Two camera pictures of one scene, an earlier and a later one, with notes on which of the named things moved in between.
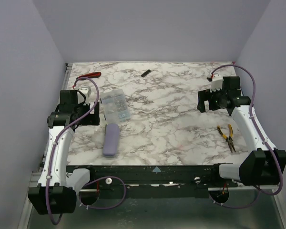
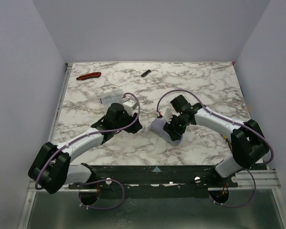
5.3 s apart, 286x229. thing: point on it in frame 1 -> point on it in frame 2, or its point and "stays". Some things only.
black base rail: x=180 y=181 stays
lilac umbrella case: x=111 y=140 -> x=157 y=125
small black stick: x=145 y=73 stays
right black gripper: x=203 y=101 -> x=171 y=131
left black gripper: x=93 y=117 -> x=134 y=126
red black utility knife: x=94 y=75 stays
